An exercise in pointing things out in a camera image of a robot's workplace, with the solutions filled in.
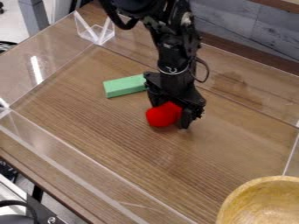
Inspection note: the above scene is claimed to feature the clear acrylic tray enclosure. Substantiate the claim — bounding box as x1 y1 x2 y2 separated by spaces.
0 8 299 224

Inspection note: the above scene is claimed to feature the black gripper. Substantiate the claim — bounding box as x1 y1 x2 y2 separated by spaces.
144 68 206 129

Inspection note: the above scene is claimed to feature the wooden bowl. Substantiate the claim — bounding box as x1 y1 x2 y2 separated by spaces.
215 176 299 224

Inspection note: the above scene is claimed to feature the black metal bracket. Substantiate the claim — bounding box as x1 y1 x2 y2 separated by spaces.
25 195 68 224

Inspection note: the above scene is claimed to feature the red plush strawberry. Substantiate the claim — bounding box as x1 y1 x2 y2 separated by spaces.
145 101 183 128

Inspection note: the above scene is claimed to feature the black cable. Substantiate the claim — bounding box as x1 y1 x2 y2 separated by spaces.
0 199 35 224

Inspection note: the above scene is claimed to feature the grey post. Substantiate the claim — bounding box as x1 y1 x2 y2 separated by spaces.
17 0 49 36

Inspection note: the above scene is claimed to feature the green foam block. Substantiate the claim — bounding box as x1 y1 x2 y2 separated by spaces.
103 74 145 98

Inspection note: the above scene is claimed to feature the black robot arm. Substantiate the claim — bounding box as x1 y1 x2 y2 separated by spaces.
97 0 207 129

